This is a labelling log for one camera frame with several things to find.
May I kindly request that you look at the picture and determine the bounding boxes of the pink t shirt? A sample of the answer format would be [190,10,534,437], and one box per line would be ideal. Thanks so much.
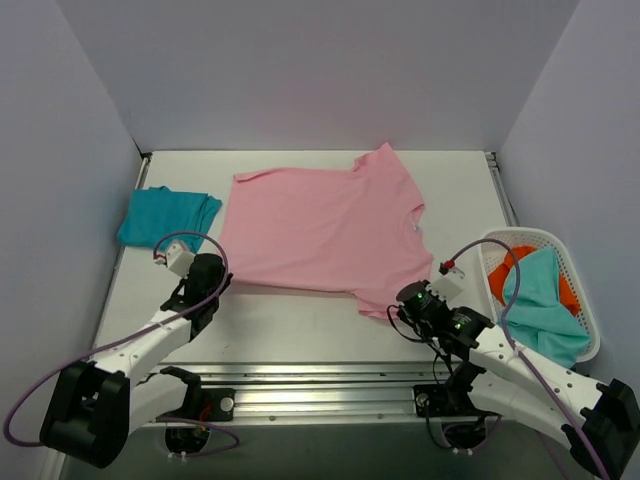
[219,144,433,318]

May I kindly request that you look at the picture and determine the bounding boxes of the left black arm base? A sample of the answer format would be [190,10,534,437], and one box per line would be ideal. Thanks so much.
[160,366,236,456]

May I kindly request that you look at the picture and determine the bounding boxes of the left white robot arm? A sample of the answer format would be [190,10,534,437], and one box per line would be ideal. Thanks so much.
[39,253,232,468]

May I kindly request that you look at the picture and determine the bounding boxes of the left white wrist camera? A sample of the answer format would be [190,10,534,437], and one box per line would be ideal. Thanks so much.
[154,240,195,278]

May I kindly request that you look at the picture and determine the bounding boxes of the white plastic laundry basket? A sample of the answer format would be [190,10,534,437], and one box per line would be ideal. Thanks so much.
[477,227,600,367]

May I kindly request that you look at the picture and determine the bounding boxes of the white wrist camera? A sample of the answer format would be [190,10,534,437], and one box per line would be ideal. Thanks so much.
[154,240,195,278]
[430,260,465,301]

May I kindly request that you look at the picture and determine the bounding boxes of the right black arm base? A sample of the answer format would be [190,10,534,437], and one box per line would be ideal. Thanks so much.
[413,354,502,456]

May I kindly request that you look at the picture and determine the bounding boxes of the folded teal t shirt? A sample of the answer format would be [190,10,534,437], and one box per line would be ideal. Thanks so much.
[116,186,223,249]

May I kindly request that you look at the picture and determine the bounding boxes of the orange t shirt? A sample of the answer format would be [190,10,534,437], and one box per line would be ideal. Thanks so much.
[488,245,581,317]

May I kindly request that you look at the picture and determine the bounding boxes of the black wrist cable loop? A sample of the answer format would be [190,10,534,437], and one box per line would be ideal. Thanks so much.
[388,304,456,386]

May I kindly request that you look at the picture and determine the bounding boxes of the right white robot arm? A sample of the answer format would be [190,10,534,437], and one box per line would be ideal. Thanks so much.
[396,282,639,479]

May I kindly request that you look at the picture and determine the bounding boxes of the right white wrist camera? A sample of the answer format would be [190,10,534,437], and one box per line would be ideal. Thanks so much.
[430,260,465,301]

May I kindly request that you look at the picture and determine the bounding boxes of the aluminium mounting rail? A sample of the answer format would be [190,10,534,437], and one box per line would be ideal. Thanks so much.
[124,360,501,429]

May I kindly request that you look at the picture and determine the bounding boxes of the light turquoise t shirt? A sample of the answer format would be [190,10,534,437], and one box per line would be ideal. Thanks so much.
[507,252,590,368]

